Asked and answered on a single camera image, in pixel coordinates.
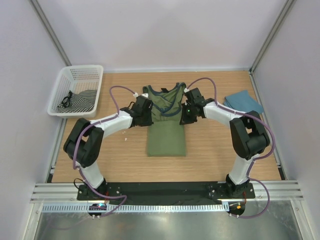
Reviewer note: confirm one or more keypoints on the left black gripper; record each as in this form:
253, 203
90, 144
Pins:
149, 122

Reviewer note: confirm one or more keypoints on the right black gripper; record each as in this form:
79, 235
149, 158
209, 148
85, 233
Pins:
185, 120

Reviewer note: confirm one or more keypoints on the green tank top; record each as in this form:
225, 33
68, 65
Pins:
166, 136

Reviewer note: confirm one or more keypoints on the blue tank top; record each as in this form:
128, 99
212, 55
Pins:
242, 101

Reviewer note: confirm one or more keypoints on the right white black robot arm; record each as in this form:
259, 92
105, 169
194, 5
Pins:
248, 134

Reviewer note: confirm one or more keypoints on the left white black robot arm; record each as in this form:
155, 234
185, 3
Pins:
84, 142

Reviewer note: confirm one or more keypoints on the black white striped tank top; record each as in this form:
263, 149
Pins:
78, 102

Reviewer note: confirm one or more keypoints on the white plastic laundry basket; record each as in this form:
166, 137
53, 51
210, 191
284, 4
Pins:
76, 78

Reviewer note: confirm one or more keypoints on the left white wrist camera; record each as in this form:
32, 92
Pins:
136, 95

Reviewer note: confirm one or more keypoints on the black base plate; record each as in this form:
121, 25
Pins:
175, 193

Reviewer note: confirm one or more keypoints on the white slotted cable duct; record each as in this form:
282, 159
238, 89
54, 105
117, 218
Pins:
98, 207

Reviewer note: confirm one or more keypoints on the aluminium front rail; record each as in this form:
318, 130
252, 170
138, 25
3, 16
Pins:
279, 190

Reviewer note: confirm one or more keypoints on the right aluminium frame post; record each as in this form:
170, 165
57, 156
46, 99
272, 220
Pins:
280, 19

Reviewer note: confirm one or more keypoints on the aluminium frame post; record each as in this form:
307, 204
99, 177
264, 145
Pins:
280, 19
50, 31

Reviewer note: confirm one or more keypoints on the left aluminium frame post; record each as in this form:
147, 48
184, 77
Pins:
50, 31

